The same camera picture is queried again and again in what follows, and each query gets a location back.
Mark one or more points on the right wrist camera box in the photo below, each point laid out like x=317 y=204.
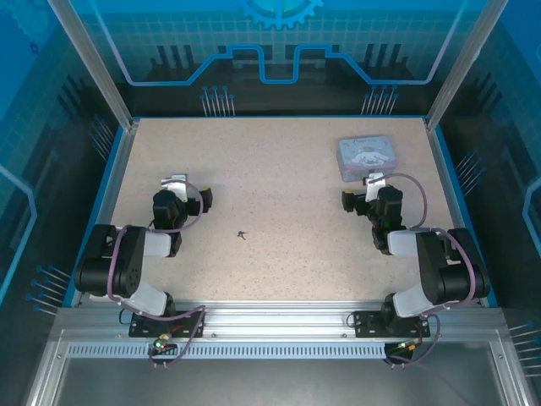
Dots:
x=374 y=184

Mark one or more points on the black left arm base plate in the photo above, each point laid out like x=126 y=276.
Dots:
x=137 y=330

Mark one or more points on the blue table edge trim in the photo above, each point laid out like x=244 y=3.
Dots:
x=461 y=203
x=100 y=203

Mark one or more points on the connector with green light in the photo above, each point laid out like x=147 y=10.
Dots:
x=161 y=344
x=408 y=347

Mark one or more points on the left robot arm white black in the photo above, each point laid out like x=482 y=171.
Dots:
x=127 y=262

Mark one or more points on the aluminium frame post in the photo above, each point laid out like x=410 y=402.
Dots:
x=465 y=63
x=96 y=63

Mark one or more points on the light blue cartoon tin box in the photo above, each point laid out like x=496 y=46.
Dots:
x=367 y=154

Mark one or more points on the aluminium mounting rail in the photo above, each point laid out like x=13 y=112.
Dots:
x=274 y=317

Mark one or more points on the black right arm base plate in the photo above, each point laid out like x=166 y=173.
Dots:
x=365 y=325

